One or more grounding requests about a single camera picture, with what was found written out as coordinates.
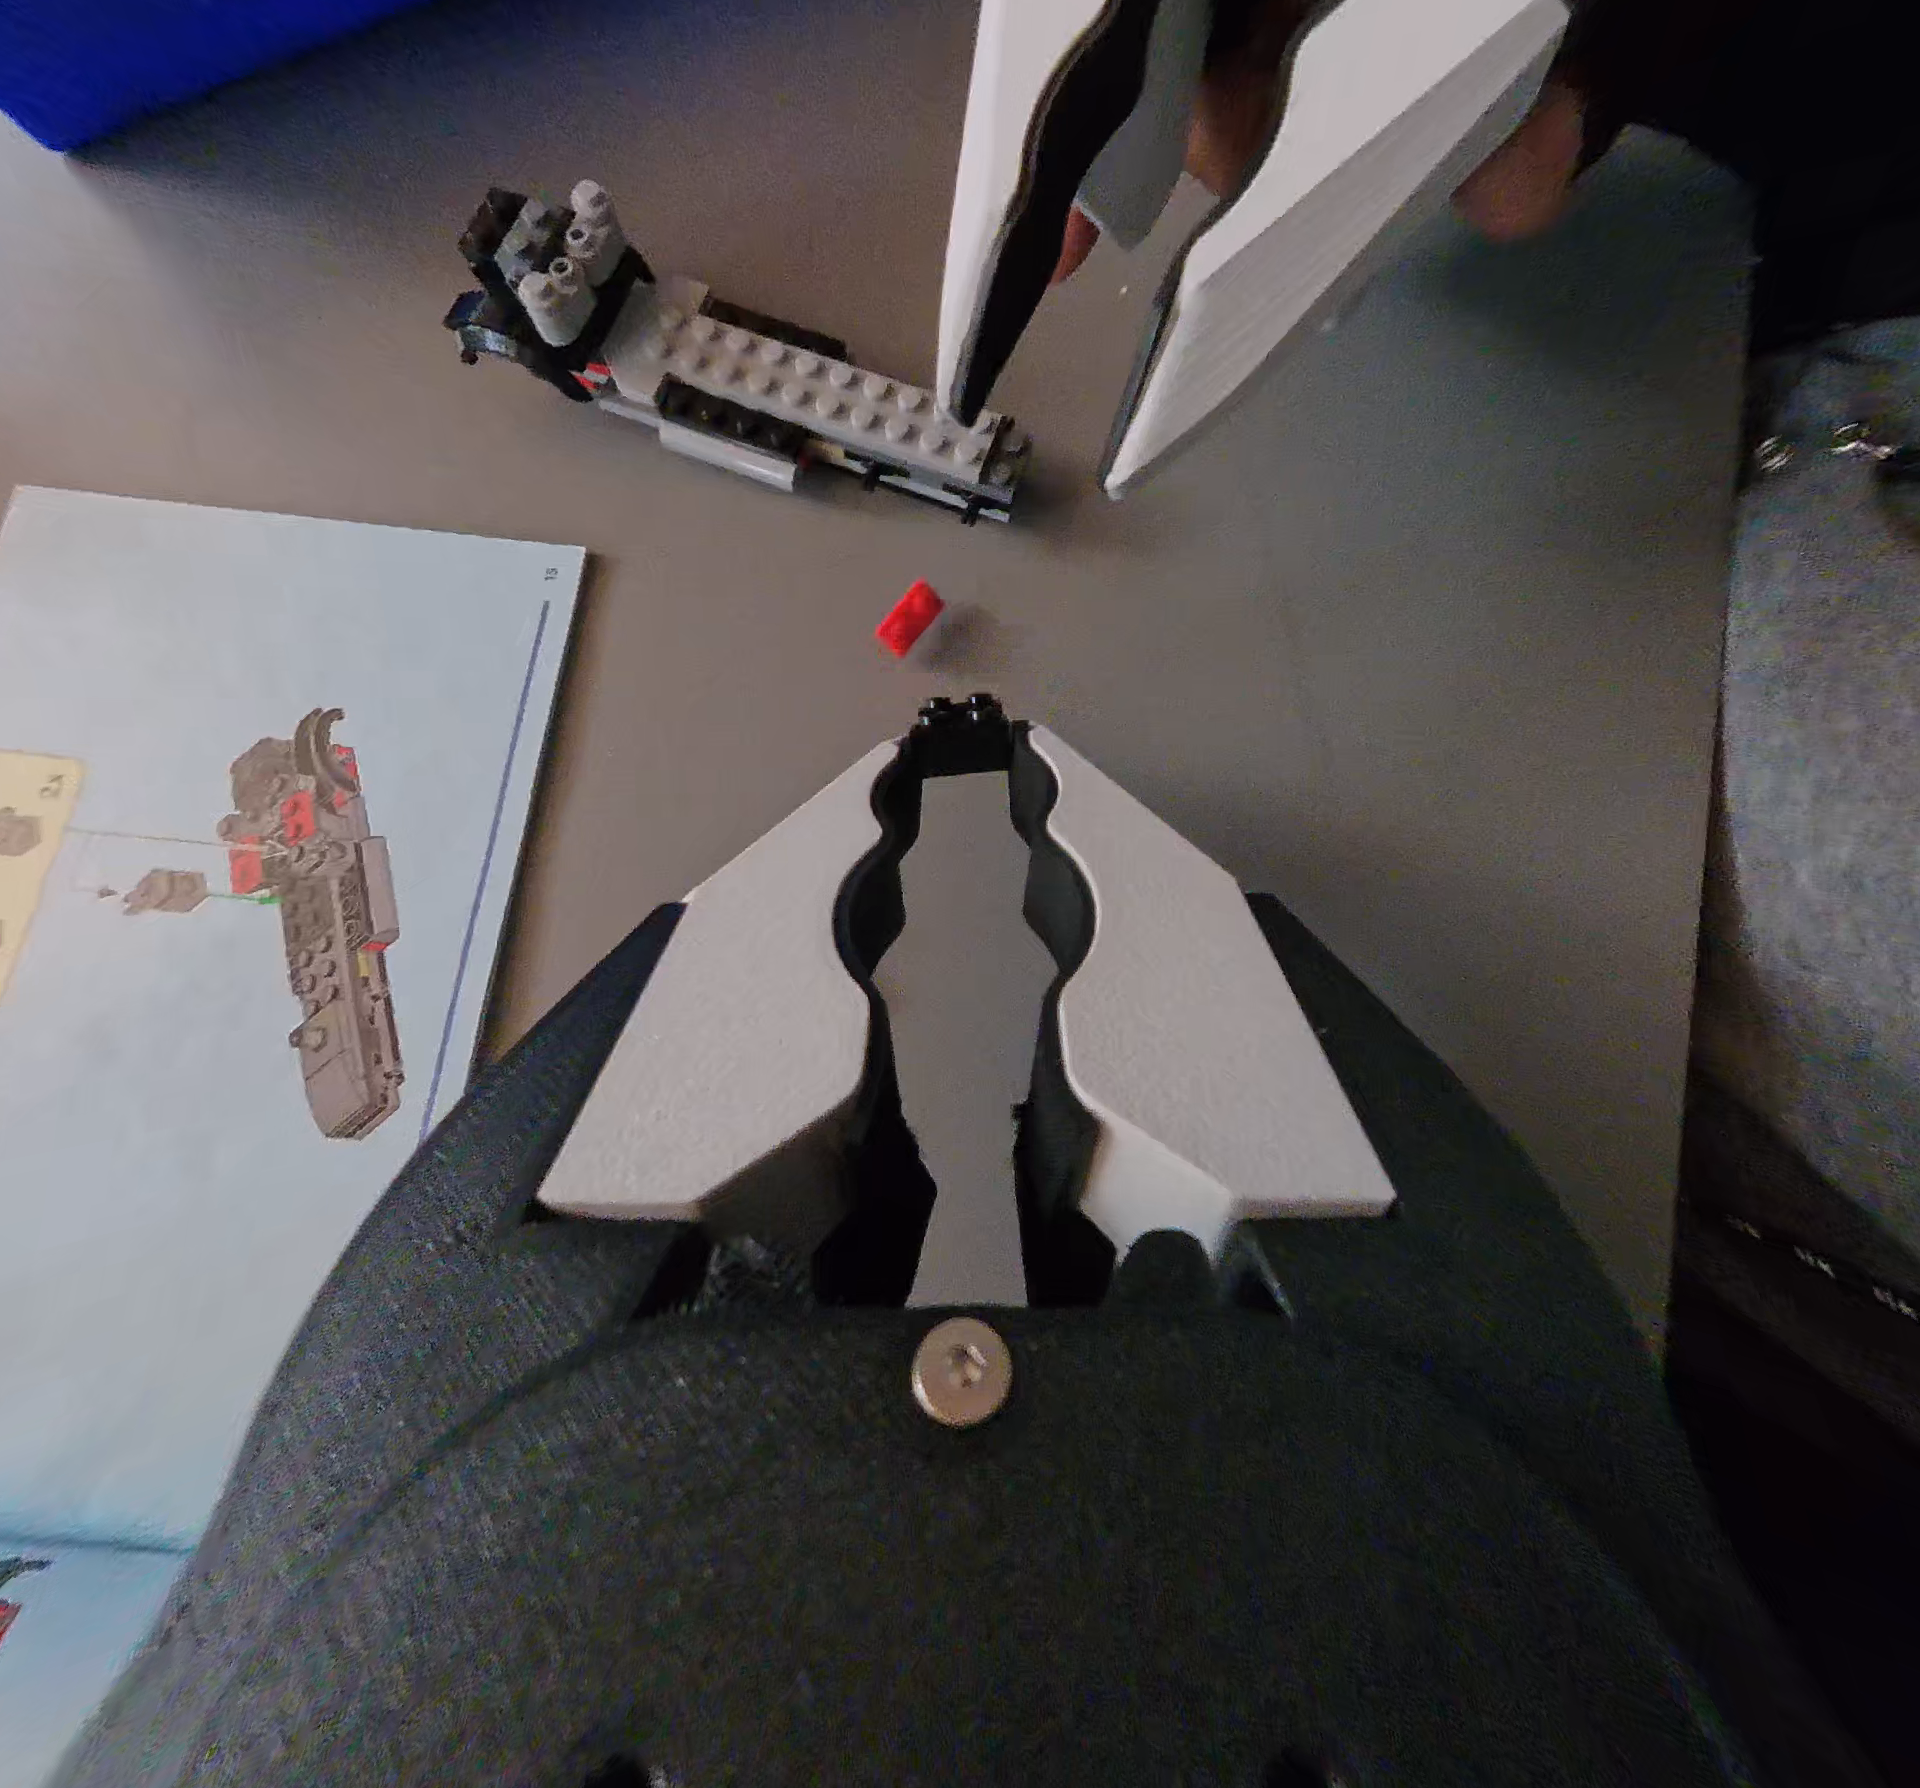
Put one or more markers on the brick building instruction booklet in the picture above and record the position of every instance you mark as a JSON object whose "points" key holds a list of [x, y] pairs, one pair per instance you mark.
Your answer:
{"points": [[151, 648]]}

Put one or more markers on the small black toy brick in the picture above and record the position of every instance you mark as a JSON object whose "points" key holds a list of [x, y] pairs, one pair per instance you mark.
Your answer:
{"points": [[960, 747]]}

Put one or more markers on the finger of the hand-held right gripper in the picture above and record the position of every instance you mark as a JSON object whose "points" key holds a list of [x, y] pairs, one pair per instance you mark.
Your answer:
{"points": [[1350, 199], [1020, 19]]}

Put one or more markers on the person's right hand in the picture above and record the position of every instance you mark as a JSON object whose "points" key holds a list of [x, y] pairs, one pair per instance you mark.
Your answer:
{"points": [[1252, 49]]}

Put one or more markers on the small red toy brick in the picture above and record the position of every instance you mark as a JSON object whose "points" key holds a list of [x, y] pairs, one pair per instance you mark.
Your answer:
{"points": [[908, 618]]}

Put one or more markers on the person's right forearm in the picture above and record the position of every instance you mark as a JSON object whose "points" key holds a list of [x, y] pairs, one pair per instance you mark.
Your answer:
{"points": [[1785, 138]]}

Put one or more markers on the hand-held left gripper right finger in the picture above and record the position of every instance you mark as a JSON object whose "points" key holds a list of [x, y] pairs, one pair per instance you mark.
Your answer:
{"points": [[1214, 1052]]}

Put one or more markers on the grey desk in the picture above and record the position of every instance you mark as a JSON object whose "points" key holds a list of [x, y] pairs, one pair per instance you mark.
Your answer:
{"points": [[1425, 618]]}

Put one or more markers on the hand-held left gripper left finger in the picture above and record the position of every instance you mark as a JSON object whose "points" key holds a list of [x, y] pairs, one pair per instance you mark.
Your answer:
{"points": [[705, 1052]]}

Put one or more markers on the grey toy brick model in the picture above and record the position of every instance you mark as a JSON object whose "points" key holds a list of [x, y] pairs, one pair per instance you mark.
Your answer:
{"points": [[794, 387]]}

